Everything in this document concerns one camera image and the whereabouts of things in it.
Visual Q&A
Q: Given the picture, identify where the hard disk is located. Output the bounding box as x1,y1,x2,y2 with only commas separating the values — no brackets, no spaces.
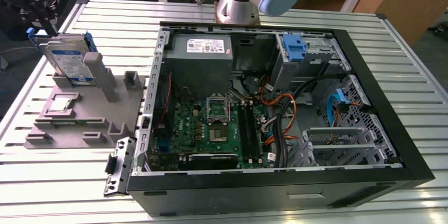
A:
27,27,99,87

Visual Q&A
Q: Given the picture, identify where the blue wire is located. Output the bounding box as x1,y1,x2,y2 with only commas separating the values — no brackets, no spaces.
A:
327,89,351,130

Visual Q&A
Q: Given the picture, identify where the metal disk bay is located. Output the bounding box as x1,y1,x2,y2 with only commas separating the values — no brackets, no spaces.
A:
298,126,390,167

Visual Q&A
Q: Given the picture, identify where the silver CPU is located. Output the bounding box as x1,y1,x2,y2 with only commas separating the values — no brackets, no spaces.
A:
48,98,75,112

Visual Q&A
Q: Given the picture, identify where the grey parts rack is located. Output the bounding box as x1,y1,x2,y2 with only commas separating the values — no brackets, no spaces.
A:
23,52,150,150

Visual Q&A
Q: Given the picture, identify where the grey power supply unit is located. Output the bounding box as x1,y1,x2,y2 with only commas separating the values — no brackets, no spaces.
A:
163,34,235,98

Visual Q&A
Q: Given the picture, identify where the metal socket cover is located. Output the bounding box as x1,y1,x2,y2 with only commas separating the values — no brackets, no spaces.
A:
206,94,232,125

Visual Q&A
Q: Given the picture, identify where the green motherboard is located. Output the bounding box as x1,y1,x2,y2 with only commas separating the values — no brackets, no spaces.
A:
148,95,278,171

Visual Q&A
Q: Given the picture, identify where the CPU socket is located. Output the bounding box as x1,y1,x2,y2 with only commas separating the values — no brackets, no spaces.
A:
208,125,235,143

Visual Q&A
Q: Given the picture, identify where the metal drive cage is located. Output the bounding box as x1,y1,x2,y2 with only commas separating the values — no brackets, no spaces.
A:
271,32,351,93

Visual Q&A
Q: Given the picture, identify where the blue drive latch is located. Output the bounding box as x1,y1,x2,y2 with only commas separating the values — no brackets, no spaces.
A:
283,34,308,62

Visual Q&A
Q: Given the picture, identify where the black graphics card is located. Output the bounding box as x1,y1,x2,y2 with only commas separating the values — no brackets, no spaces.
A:
180,152,242,171

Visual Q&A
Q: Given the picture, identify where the black RAM slot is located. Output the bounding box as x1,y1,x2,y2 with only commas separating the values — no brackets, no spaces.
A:
247,100,266,164
239,100,256,164

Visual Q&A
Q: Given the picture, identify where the black PC case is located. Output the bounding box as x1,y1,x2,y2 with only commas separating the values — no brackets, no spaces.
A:
126,20,436,218

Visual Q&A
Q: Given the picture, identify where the wooden cabinet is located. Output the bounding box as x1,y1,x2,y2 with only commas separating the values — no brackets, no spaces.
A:
355,0,448,46

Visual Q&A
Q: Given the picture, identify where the metal card retention bracket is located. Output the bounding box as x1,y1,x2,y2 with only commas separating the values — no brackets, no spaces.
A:
103,135,138,198

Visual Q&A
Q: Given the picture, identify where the orange wire bundle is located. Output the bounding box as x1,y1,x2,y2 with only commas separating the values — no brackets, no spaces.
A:
259,74,300,147

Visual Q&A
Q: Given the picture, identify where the black cable bundle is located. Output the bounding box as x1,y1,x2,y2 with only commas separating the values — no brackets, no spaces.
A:
272,73,351,168

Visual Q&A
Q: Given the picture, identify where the orange power wire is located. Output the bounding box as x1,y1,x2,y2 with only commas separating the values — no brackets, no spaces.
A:
336,102,371,130

